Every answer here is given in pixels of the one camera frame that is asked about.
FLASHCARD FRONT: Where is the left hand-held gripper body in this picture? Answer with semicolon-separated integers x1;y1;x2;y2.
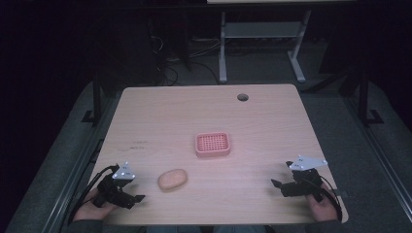
92;161;137;210

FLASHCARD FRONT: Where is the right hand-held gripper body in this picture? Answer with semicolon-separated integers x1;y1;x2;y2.
280;154;328;204

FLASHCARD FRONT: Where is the tan bread roll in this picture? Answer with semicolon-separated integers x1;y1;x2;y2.
157;168;189;192

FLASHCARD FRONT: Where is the pink soap dish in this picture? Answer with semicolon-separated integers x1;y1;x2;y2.
194;131;232;159

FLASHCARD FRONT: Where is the person's left hand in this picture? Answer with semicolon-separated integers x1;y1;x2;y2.
73;187;120;222

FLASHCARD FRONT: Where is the person's right hand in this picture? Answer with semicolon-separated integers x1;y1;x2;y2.
305;183;340;223

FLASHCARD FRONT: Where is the black metal stand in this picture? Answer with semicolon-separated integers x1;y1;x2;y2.
357;67;385;128
81;67;103;127

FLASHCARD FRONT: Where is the black cable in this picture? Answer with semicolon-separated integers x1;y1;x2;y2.
304;174;344;222
67;164;120;225

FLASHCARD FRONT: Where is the white metal desk frame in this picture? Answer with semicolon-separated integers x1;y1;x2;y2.
219;10;313;83

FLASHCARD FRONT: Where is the bundle of floor cables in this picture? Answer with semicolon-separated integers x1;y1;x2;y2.
147;18;224;87

